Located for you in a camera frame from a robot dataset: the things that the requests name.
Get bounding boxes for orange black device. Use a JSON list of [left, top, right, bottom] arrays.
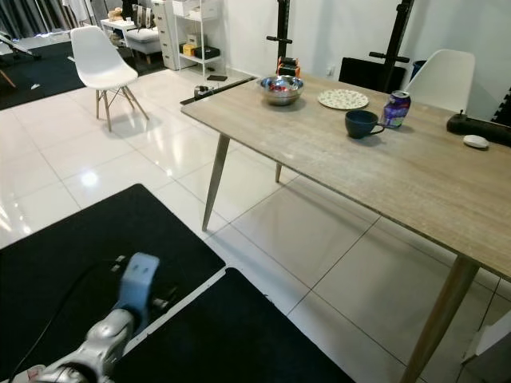
[[277, 56, 301, 77]]

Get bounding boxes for dark blue cup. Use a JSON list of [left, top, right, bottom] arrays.
[[345, 109, 386, 140]]

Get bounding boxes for white cushioned stool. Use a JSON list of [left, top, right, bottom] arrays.
[[125, 26, 163, 65]]

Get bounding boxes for dark area rug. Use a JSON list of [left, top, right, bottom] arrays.
[[0, 40, 168, 111]]

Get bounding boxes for white drawer cabinet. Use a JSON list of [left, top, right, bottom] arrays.
[[154, 0, 183, 71]]

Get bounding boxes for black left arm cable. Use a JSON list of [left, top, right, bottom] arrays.
[[16, 259, 127, 380]]

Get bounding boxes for grey curtain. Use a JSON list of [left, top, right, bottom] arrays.
[[0, 0, 113, 41]]

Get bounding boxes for black squat rack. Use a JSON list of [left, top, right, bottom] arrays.
[[180, 0, 416, 106]]

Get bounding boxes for light wooden dining table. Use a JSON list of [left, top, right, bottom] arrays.
[[180, 70, 511, 383]]

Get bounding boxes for black floor mat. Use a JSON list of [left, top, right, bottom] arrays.
[[0, 184, 226, 383], [108, 267, 356, 383]]

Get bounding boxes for steel bowl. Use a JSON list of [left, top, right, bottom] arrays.
[[259, 75, 306, 106]]

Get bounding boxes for black rectangular board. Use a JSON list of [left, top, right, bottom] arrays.
[[339, 57, 408, 93]]

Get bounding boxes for white shelf unit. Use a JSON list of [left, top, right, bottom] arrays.
[[177, 0, 226, 78]]

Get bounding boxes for patterned round plate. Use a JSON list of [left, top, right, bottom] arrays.
[[317, 89, 370, 111]]

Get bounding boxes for purple soda can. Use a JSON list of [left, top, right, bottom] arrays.
[[382, 90, 412, 129]]

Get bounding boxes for white plastic chair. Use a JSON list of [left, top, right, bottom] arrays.
[[69, 26, 149, 132], [402, 49, 476, 114]]

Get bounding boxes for red food pieces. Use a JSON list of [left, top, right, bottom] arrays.
[[267, 78, 298, 93]]

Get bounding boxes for white computer mouse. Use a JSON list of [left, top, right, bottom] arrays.
[[463, 134, 489, 150]]

